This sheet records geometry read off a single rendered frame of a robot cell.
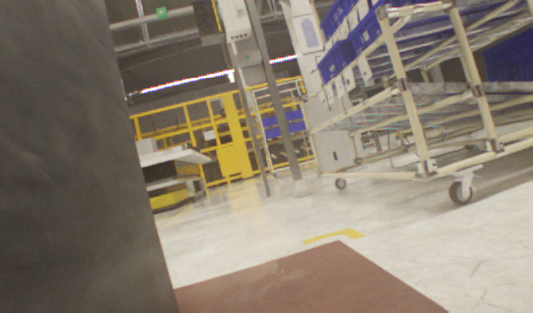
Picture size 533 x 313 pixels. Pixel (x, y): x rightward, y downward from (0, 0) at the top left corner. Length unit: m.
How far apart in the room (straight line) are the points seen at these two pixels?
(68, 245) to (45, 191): 0.05
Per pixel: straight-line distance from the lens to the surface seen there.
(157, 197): 4.63
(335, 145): 2.92
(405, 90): 1.03
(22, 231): 0.25
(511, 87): 1.42
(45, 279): 0.26
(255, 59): 2.22
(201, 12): 2.31
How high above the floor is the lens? 0.31
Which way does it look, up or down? 2 degrees up
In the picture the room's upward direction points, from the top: 15 degrees counter-clockwise
